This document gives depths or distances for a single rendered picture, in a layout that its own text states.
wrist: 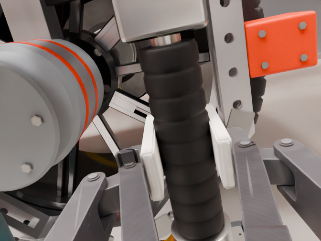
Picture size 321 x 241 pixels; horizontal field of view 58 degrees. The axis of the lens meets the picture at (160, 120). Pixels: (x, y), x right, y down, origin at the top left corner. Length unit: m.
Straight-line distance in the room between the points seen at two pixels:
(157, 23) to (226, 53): 0.24
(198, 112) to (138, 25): 0.06
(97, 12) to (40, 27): 0.53
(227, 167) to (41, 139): 0.18
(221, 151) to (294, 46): 0.28
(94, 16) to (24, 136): 0.69
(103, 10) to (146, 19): 0.77
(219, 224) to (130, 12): 0.15
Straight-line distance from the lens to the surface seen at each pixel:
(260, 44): 0.40
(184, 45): 0.16
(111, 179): 0.16
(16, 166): 0.30
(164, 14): 0.16
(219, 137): 0.16
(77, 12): 0.51
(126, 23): 0.16
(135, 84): 0.93
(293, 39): 0.42
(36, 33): 0.42
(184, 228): 0.21
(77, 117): 0.31
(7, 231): 0.45
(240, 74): 0.40
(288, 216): 1.47
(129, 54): 0.88
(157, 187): 0.16
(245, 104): 0.41
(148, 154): 0.15
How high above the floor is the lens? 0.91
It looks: 18 degrees down
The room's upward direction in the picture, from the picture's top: 12 degrees counter-clockwise
